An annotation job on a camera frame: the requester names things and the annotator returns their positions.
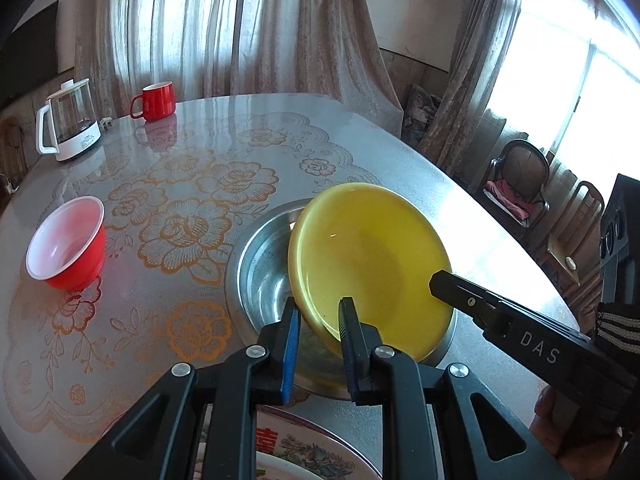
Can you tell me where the wide beige lace curtain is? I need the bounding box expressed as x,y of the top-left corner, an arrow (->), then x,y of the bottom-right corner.
74,0 -> 405,136

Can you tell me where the red plastic bowl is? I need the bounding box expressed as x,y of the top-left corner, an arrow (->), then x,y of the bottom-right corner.
26,196 -> 107,292

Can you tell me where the red seat cushion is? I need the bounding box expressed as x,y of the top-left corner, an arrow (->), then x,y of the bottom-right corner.
487,180 -> 536,221

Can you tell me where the person's right hand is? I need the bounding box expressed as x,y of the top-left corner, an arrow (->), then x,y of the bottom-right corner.
530,385 -> 626,461

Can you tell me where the printed bag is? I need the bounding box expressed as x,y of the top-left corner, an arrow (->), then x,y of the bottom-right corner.
402,84 -> 441,143

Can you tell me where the red mug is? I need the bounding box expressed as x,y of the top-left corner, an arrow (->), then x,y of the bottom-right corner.
130,81 -> 177,122

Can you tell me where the white glass electric kettle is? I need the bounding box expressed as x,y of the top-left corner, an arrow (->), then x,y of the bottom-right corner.
36,78 -> 103,162

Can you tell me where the black wall television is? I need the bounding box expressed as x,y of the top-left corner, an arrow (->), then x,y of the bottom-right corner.
0,0 -> 60,106

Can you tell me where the narrow beige lace curtain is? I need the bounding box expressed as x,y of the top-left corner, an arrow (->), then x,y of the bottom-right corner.
417,0 -> 531,166

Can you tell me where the dark chair with woven back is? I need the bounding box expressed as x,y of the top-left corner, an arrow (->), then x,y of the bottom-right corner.
482,139 -> 551,233

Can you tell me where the floral lace table mat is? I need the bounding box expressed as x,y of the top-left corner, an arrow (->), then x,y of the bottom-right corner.
0,110 -> 381,446

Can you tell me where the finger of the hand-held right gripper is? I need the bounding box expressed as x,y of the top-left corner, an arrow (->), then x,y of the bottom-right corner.
495,297 -> 583,337
429,270 -> 503,330

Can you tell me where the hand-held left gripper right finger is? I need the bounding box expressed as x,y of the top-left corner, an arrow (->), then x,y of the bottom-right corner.
338,296 -> 571,480

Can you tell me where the light wooden chair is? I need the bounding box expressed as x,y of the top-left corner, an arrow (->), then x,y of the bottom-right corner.
0,117 -> 28,181

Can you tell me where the yellow bowl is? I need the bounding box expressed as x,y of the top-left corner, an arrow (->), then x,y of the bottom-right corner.
287,183 -> 456,361

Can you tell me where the stainless steel bowl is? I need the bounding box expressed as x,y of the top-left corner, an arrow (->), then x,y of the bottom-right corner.
225,199 -> 458,401

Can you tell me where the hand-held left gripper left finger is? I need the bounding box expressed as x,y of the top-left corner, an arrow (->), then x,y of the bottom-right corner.
65,296 -> 302,480

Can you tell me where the bright window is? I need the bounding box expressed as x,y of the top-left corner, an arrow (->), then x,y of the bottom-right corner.
485,0 -> 640,186

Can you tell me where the large white dragon print plate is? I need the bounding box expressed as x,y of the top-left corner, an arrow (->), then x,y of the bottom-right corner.
197,404 -> 386,480

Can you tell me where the brown wooden chair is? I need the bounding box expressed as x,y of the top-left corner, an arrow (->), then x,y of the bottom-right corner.
545,180 -> 606,301

